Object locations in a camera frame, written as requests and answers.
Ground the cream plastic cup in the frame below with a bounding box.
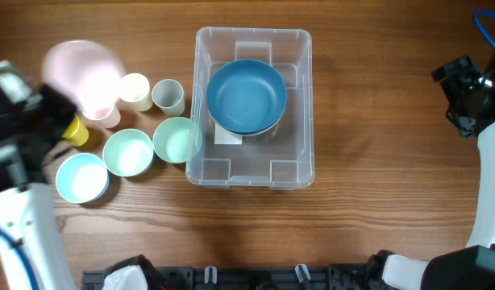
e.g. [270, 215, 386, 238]
[119, 72, 153, 112]

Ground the dark blue plate in bin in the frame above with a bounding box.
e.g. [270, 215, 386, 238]
[206, 59, 289, 135]

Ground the dark blue plate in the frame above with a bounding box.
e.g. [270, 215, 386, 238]
[209, 102, 286, 135]
[206, 59, 289, 135]

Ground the pink plastic cup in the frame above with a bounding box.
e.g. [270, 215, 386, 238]
[82, 105, 121, 128]

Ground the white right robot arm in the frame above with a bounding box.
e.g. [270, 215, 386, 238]
[363, 45, 495, 289]

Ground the pink bowl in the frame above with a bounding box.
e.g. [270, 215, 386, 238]
[41, 40, 126, 113]

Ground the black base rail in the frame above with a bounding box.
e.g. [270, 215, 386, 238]
[81, 263, 377, 290]

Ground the clear plastic storage bin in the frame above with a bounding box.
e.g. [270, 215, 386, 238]
[186, 27, 315, 189]

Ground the white paper label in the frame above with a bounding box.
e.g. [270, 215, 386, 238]
[214, 124, 243, 145]

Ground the mint green bowl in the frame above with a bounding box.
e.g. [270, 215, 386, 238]
[152, 117, 202, 164]
[102, 129, 154, 177]

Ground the light blue bowl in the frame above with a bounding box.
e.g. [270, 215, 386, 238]
[55, 153, 110, 204]

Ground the grey plastic cup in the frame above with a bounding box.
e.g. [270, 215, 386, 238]
[152, 79, 185, 117]

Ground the yellow plastic cup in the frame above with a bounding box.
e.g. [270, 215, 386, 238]
[62, 115, 89, 147]

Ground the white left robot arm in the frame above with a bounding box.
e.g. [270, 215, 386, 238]
[0, 60, 77, 289]

